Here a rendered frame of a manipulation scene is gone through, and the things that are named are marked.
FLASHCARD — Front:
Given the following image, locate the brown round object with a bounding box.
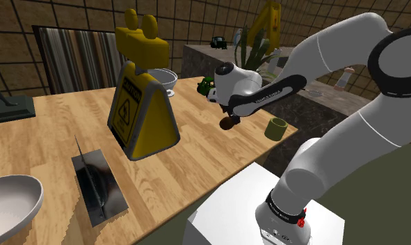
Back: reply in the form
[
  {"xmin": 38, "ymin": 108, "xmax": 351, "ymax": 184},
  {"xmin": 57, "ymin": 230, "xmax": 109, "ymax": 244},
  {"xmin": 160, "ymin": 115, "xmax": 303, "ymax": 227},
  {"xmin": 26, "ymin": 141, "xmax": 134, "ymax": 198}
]
[{"xmin": 219, "ymin": 116, "xmax": 237, "ymax": 132}]

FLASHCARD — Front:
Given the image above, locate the olive green cup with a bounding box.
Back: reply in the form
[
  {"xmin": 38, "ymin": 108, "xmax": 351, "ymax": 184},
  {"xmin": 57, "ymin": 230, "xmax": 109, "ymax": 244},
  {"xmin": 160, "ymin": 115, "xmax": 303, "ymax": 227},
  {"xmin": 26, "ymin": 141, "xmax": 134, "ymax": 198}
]
[{"xmin": 264, "ymin": 117, "xmax": 289, "ymax": 142}]

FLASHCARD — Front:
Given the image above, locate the green leafy plant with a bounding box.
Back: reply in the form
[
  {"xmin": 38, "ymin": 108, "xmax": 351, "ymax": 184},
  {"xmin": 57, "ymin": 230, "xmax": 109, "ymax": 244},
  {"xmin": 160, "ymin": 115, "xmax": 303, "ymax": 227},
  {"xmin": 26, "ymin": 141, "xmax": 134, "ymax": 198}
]
[{"xmin": 234, "ymin": 25, "xmax": 278, "ymax": 74}]

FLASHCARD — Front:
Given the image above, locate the dark green toy car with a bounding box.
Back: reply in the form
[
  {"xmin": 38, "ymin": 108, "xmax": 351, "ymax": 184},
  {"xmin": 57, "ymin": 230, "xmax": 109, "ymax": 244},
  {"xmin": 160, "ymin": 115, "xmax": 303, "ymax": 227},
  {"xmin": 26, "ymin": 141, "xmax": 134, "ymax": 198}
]
[{"xmin": 210, "ymin": 35, "xmax": 228, "ymax": 49}]

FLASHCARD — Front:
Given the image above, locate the yellow caution sign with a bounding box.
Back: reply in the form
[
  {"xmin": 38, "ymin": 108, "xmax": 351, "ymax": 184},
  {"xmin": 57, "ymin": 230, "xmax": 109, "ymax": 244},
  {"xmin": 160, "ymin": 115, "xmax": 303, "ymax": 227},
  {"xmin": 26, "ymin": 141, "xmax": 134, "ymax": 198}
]
[{"xmin": 106, "ymin": 61, "xmax": 182, "ymax": 161}]

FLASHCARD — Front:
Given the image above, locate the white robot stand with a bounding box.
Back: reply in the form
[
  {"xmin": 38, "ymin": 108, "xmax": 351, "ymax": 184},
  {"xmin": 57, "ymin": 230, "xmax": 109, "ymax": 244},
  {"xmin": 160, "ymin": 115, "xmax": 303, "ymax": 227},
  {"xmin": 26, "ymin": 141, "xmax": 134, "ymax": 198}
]
[{"xmin": 182, "ymin": 161, "xmax": 346, "ymax": 245}]

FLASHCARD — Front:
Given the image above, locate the tall yellow floor sign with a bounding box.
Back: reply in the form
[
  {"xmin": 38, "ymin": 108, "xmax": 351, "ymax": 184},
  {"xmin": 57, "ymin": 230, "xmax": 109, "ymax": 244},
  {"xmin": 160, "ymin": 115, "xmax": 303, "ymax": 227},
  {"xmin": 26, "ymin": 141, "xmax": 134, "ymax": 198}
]
[{"xmin": 247, "ymin": 0, "xmax": 282, "ymax": 56}]

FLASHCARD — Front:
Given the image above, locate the dark statue on base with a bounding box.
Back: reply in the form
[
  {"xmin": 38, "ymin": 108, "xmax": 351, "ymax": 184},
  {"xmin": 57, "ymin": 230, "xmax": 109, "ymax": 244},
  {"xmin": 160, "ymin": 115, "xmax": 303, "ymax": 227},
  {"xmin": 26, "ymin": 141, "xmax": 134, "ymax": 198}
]
[{"xmin": 0, "ymin": 64, "xmax": 37, "ymax": 125}]

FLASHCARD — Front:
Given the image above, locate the large white bowl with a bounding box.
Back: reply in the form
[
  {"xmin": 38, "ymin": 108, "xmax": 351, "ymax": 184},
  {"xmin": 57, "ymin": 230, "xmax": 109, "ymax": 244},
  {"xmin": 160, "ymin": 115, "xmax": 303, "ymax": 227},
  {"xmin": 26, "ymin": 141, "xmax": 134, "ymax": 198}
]
[{"xmin": 0, "ymin": 174, "xmax": 45, "ymax": 245}]

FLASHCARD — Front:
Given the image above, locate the white pedestal bowl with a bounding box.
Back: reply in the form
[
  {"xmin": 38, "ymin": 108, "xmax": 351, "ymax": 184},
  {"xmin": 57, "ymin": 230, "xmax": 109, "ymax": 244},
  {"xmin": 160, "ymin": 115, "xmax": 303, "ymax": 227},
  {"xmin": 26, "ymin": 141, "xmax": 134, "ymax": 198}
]
[{"xmin": 147, "ymin": 68, "xmax": 179, "ymax": 98}]

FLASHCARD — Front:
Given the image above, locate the striped wall picture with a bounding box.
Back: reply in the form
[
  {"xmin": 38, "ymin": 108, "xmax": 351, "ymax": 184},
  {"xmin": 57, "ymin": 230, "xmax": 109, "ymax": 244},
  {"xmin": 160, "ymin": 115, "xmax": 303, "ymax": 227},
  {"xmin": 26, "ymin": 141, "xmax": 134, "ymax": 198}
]
[{"xmin": 31, "ymin": 24, "xmax": 129, "ymax": 96}]

